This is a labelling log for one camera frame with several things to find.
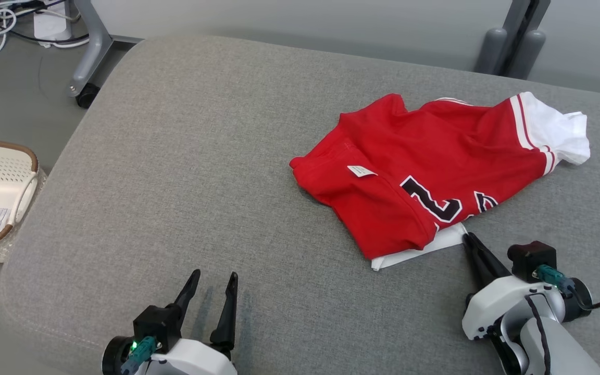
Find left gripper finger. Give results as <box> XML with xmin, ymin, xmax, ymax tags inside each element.
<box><xmin>209</xmin><ymin>272</ymin><xmax>239</xmax><ymax>361</ymax></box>
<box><xmin>173</xmin><ymin>269</ymin><xmax>202</xmax><ymax>327</ymax></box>

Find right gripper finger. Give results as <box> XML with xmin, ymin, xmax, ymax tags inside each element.
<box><xmin>468</xmin><ymin>233</ymin><xmax>512</xmax><ymax>285</ymax></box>
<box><xmin>461</xmin><ymin>233</ymin><xmax>494</xmax><ymax>291</ymax></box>

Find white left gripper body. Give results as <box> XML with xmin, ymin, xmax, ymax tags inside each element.
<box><xmin>101</xmin><ymin>336</ymin><xmax>239</xmax><ymax>375</ymax></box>

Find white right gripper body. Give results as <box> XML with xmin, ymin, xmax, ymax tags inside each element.
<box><xmin>461</xmin><ymin>276</ymin><xmax>593</xmax><ymax>341</ymax></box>

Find red Bulls jersey white sleeves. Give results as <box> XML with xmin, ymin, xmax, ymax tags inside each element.
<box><xmin>290</xmin><ymin>92</ymin><xmax>591</xmax><ymax>272</ymax></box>

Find black desk caster wheel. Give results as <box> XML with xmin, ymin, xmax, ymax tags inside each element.
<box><xmin>76</xmin><ymin>83</ymin><xmax>102</xmax><ymax>109</ymax></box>

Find grey desk leg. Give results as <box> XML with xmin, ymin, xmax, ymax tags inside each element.
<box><xmin>67</xmin><ymin>0</ymin><xmax>142</xmax><ymax>99</ymax></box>

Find white power adapter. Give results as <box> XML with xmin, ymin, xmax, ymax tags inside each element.
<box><xmin>33</xmin><ymin>0</ymin><xmax>74</xmax><ymax>42</ymax></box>

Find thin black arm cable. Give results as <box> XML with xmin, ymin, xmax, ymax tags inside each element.
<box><xmin>526</xmin><ymin>294</ymin><xmax>555</xmax><ymax>375</ymax></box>

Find teal left camera connector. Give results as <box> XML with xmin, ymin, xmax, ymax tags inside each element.
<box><xmin>120</xmin><ymin>336</ymin><xmax>158</xmax><ymax>375</ymax></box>

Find teal camera connector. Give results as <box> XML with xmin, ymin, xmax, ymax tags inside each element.
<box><xmin>533</xmin><ymin>264</ymin><xmax>576</xmax><ymax>298</ymax></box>
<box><xmin>120</xmin><ymin>336</ymin><xmax>158</xmax><ymax>375</ymax></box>

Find teal right camera connector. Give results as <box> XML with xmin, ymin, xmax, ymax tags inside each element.
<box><xmin>533</xmin><ymin>264</ymin><xmax>576</xmax><ymax>298</ymax></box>

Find grey cylindrical post bumper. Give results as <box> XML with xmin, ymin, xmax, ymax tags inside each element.
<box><xmin>474</xmin><ymin>28</ymin><xmax>509</xmax><ymax>75</ymax></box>
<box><xmin>508</xmin><ymin>30</ymin><xmax>547</xmax><ymax>80</ymax></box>

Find grey partition post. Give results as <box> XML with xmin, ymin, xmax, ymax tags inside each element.
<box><xmin>498</xmin><ymin>0</ymin><xmax>552</xmax><ymax>78</ymax></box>

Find black floor cable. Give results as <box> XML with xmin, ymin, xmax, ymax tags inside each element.
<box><xmin>0</xmin><ymin>0</ymin><xmax>90</xmax><ymax>45</ymax></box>

